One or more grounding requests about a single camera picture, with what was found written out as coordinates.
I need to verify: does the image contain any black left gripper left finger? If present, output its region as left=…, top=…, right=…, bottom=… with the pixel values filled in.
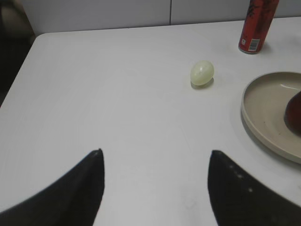
left=0, top=149, right=105, bottom=226

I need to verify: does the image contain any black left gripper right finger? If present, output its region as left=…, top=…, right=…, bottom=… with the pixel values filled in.
left=207, top=150, right=301, bottom=226

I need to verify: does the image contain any dark red apple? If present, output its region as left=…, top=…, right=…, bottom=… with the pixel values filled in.
left=284, top=92, right=301, bottom=136

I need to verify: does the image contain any beige round plate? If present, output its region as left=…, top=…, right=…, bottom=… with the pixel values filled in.
left=241, top=72, right=301, bottom=163

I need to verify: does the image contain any pale green egg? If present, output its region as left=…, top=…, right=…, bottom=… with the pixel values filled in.
left=190, top=60, right=214, bottom=86

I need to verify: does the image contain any red soda can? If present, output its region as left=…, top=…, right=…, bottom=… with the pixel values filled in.
left=238, top=0, right=279, bottom=54

